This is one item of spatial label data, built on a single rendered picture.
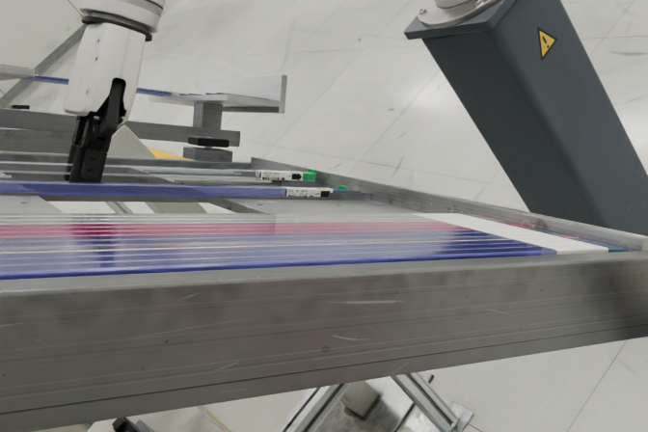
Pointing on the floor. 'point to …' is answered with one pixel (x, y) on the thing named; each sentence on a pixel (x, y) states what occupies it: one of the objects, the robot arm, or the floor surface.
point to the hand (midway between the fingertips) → (85, 166)
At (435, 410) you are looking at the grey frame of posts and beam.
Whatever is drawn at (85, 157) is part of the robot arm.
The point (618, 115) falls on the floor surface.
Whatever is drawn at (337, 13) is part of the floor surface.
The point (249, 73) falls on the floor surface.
